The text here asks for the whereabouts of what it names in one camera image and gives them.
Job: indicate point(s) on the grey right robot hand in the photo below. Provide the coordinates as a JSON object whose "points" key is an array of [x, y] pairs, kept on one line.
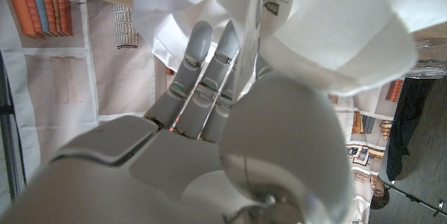
{"points": [[174, 168]]}

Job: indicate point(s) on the white cloth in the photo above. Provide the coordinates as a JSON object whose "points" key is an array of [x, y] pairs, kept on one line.
{"points": [[331, 25]]}

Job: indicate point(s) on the printed bookshelf backdrop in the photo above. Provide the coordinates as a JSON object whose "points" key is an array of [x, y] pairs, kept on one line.
{"points": [[115, 77]]}

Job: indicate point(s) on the black backdrop stand pole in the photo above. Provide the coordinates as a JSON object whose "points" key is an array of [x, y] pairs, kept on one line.
{"points": [[8, 130], [415, 199]]}

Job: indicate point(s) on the standing person in black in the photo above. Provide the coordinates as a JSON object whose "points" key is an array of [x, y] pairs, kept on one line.
{"points": [[408, 119]]}

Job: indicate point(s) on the clear glass jar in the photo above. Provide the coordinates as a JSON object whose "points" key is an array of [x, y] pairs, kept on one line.
{"points": [[427, 63]]}

